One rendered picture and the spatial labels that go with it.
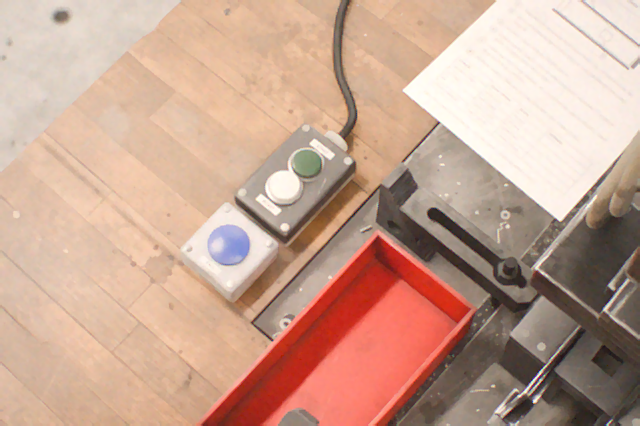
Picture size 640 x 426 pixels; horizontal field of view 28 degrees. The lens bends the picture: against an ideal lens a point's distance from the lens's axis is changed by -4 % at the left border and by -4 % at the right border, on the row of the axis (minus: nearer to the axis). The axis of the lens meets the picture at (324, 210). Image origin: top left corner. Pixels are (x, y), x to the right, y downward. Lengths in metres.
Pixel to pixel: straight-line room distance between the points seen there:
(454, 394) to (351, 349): 0.11
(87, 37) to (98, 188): 1.17
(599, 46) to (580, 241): 0.42
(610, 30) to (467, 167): 0.24
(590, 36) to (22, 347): 0.68
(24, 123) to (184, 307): 1.18
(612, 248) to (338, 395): 0.32
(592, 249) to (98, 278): 0.49
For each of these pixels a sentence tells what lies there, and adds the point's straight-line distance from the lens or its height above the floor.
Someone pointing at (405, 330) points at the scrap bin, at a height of 0.90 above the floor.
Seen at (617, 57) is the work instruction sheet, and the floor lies 0.90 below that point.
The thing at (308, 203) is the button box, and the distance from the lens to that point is 1.27.
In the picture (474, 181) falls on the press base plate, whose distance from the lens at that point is 1.33.
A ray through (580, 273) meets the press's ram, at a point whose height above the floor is 1.14.
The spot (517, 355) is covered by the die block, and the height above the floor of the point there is 0.96.
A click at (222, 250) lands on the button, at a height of 0.94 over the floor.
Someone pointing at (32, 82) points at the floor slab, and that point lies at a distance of 2.45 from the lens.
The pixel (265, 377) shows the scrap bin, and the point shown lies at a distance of 1.24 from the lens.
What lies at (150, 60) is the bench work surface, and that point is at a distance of 1.39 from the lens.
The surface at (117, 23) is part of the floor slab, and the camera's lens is 2.48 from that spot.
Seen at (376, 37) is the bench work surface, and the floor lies 0.90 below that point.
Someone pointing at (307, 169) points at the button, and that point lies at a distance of 1.28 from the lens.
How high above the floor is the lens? 2.10
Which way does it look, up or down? 66 degrees down
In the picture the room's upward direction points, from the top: 3 degrees clockwise
